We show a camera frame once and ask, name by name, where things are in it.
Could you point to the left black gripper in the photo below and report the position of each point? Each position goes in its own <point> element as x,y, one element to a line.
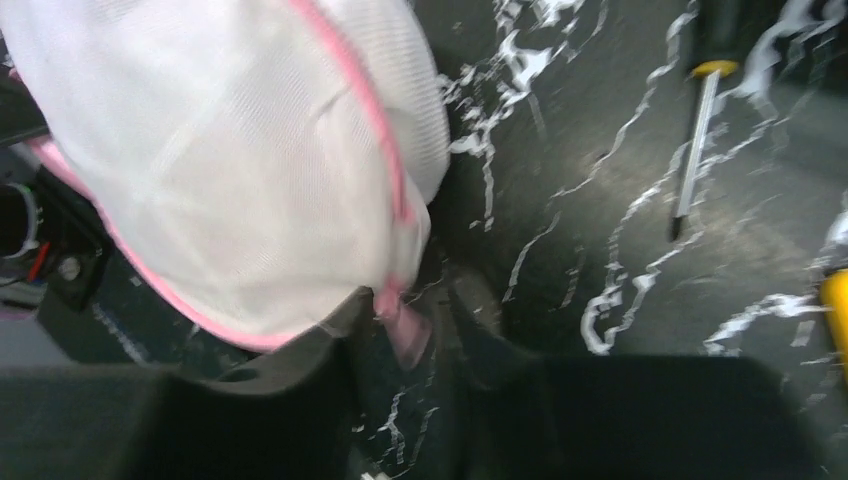
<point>52,242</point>

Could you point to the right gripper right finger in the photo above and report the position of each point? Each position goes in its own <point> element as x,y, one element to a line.
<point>519,415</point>

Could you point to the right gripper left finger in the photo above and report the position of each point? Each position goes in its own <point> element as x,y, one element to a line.
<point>285,415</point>

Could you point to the white mesh laundry bag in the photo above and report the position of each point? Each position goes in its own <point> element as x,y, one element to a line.
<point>256,161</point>

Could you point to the yellow red screwdriver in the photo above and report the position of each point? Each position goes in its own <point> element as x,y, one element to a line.
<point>833,296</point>

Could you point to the black yellow screwdriver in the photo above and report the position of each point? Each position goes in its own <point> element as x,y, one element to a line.
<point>715,57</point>

